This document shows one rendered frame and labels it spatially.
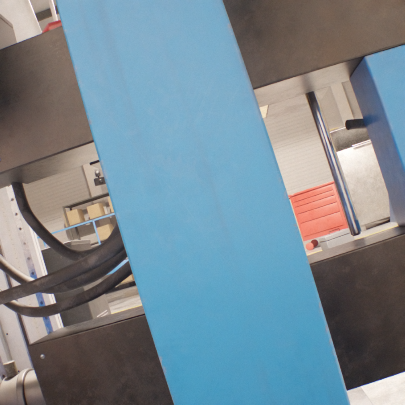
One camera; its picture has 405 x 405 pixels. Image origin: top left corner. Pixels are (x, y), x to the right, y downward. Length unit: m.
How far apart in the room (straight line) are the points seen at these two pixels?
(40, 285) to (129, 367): 0.18
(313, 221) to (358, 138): 1.77
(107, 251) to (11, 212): 1.59
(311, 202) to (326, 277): 7.46
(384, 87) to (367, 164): 8.07
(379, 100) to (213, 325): 0.44
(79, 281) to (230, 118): 0.52
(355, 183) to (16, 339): 7.19
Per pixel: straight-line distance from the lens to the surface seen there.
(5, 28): 1.04
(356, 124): 0.96
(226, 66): 0.58
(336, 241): 7.59
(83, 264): 0.74
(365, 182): 8.88
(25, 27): 1.95
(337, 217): 8.20
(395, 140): 0.83
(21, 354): 2.36
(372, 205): 8.89
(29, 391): 1.08
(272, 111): 1.18
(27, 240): 2.24
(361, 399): 1.51
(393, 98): 0.84
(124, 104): 0.58
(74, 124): 0.84
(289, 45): 0.83
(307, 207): 8.27
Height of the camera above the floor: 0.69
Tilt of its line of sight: 4 degrees up
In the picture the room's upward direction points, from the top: 17 degrees counter-clockwise
